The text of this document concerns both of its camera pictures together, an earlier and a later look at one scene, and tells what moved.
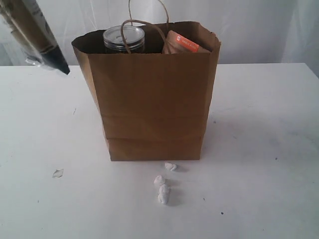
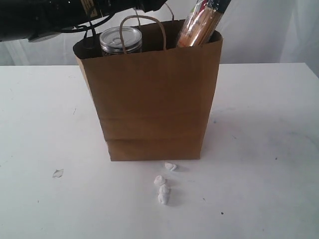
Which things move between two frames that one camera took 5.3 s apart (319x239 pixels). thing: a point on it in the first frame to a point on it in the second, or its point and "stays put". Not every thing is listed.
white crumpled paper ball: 159,179 stays put
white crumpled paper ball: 160,197 stays put
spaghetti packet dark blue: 27,23 to 202,22
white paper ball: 162,189 stays put
